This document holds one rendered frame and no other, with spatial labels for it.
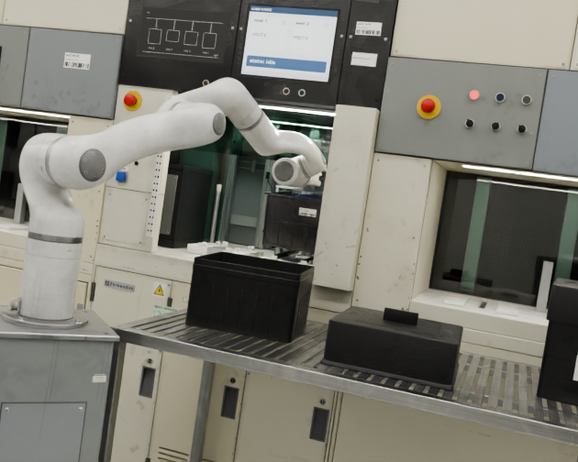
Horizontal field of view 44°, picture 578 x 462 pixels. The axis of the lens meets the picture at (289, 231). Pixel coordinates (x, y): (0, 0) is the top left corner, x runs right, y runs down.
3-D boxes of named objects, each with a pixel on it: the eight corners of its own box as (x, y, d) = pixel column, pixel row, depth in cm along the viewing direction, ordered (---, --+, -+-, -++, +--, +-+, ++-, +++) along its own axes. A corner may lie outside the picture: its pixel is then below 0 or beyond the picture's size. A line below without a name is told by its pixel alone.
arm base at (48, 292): (5, 327, 152) (16, 240, 151) (-4, 308, 169) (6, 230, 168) (95, 331, 160) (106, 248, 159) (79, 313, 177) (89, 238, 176)
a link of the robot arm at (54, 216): (46, 242, 155) (61, 132, 154) (2, 229, 167) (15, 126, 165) (93, 244, 164) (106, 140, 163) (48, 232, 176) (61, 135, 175)
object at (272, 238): (256, 255, 245) (266, 162, 241) (280, 249, 264) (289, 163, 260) (323, 267, 236) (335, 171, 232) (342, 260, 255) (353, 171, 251)
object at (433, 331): (318, 363, 160) (327, 305, 160) (345, 342, 189) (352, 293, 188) (452, 391, 153) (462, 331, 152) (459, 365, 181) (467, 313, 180)
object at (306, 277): (213, 309, 209) (221, 250, 208) (306, 325, 204) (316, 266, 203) (183, 324, 181) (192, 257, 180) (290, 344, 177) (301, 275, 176)
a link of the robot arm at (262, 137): (281, 89, 206) (327, 155, 227) (233, 114, 210) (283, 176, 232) (284, 109, 200) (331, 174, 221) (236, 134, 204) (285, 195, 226)
